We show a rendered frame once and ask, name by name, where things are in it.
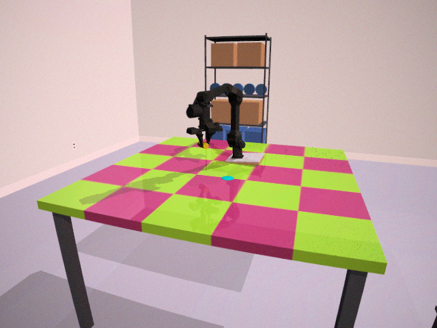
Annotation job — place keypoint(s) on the yellow cylinder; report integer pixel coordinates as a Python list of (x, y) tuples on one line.
[(205, 145)]

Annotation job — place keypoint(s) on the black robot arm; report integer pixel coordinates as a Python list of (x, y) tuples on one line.
[(201, 107)]

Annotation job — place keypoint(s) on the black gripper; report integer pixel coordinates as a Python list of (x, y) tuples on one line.
[(198, 131)]

